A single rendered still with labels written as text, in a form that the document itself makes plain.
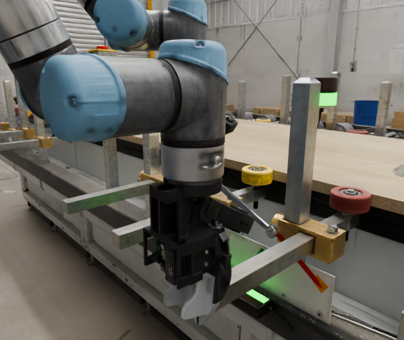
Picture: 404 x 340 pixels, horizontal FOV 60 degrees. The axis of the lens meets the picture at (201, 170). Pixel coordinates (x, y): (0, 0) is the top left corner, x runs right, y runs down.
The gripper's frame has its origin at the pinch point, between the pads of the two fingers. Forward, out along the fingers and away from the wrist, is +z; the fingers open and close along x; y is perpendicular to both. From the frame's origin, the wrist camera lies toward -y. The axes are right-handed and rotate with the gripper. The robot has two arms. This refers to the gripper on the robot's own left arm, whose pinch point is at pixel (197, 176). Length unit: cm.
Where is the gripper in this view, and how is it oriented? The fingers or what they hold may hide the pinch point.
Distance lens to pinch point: 75.9
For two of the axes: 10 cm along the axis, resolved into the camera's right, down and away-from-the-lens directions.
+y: -8.8, -1.2, 4.5
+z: 0.0, 9.6, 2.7
